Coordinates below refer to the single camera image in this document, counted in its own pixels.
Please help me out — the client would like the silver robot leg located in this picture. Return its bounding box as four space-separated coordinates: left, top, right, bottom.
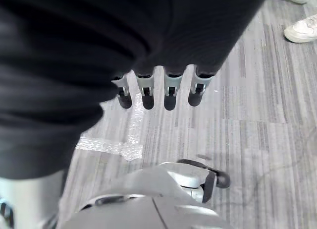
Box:
58 161 236 229

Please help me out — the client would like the clear tape strip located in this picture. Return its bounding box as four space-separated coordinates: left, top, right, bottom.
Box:
75 136 144 162

